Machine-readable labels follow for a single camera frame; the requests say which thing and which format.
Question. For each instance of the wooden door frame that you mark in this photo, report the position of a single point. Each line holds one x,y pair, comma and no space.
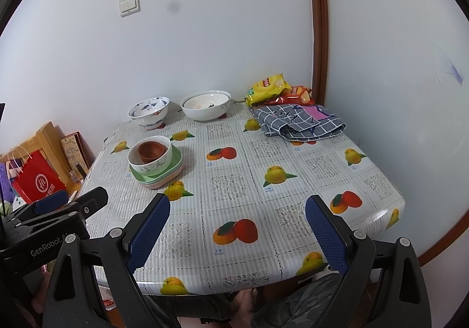
318,20

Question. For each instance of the person's bare foot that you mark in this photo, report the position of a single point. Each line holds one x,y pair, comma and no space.
243,304

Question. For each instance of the pink paper note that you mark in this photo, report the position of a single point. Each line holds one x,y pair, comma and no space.
318,112

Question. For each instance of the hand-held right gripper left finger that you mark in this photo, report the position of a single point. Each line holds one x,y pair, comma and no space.
148,232

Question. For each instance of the large white bowl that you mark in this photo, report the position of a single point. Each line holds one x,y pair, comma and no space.
205,114

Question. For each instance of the patterned flat box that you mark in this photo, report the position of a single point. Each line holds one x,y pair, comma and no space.
73,152

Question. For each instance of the white light switch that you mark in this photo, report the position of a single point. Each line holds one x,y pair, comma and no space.
129,5

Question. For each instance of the red paper bag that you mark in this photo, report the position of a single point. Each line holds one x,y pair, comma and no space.
36,181

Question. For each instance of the grey checkered cloth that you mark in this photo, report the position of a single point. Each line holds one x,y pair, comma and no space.
293,124

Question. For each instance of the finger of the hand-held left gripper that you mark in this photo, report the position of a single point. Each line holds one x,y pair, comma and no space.
51,203
91,203

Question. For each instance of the person's patterned trouser leg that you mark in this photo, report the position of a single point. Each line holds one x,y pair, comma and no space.
293,302

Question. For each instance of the green plate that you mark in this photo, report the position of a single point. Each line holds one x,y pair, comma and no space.
175,163

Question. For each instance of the wooden chair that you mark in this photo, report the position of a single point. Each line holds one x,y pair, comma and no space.
49,137

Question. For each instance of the yellow chip bag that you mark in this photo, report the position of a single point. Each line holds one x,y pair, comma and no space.
265,87

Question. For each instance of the wooden baseboard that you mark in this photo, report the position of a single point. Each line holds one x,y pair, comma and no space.
445,243

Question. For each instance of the pink plate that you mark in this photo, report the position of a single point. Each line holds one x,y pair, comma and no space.
161,186

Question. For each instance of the white bowl with grey pattern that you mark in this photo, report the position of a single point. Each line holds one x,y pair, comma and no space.
154,167

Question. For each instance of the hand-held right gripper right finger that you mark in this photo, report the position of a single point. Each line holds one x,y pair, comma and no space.
326,236

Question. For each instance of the small brown bowl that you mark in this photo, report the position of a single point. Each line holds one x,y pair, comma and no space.
152,147
152,160

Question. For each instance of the small glass item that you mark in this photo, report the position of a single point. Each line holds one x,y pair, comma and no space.
74,177

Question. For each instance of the blue patterned white bowl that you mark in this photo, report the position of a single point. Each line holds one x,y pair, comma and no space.
150,115

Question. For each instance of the red chip bag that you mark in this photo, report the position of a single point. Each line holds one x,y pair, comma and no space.
298,93

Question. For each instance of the fruit printed tablecloth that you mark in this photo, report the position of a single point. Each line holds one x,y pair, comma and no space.
238,181

